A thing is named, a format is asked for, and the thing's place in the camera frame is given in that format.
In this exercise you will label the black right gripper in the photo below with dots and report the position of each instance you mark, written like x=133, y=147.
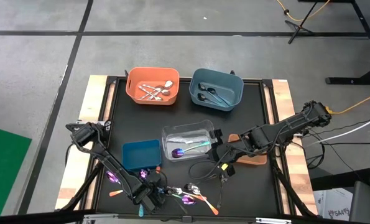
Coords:
x=225, y=152

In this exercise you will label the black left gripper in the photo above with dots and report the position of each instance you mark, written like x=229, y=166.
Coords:
x=149, y=191

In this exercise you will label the clear plastic bin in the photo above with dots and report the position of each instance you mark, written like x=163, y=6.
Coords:
x=187, y=129

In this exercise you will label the large blue-grey plastic bin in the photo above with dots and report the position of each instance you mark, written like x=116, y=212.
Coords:
x=231, y=84

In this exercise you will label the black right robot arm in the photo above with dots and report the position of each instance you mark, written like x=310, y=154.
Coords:
x=284, y=127

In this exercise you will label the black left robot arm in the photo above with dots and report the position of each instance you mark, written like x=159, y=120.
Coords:
x=110, y=161

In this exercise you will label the small orange tray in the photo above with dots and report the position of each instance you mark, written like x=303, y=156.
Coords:
x=256, y=160

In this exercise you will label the small blue tray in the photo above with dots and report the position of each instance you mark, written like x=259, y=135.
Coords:
x=141, y=154

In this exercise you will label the pile of assorted spoons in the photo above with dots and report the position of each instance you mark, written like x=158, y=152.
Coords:
x=141, y=121

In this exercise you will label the large orange plastic bin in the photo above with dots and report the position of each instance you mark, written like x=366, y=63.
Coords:
x=132, y=87

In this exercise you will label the white cardboard box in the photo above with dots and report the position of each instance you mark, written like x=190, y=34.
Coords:
x=334, y=205

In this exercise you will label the black tripod stand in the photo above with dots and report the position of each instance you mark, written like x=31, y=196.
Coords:
x=297, y=27

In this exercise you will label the dark grey cabinet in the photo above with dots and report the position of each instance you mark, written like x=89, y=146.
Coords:
x=366, y=202

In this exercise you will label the green floor mat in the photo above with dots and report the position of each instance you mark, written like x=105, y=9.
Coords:
x=4, y=174

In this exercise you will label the black metal table frame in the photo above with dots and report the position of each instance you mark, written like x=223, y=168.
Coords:
x=270, y=93

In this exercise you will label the black desk frame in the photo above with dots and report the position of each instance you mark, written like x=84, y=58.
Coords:
x=352, y=81

